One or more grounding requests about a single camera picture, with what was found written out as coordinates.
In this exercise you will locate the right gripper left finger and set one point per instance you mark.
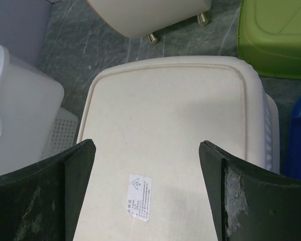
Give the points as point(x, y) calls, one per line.
point(43, 201)

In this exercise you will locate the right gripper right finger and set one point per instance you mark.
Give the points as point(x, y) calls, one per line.
point(248, 202)

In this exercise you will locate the blue plastic tub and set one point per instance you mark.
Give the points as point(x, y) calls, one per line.
point(293, 156)

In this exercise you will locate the white perforated basket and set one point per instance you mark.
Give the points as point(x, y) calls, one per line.
point(62, 133)

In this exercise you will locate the white plastic basket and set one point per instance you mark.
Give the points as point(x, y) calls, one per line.
point(29, 102)

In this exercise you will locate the cream perforated laundry basket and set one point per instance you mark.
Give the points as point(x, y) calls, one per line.
point(147, 119)

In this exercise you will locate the green plastic tub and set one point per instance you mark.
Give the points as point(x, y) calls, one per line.
point(269, 37)

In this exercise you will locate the beige cylindrical device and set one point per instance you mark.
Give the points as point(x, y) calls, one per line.
point(138, 18)

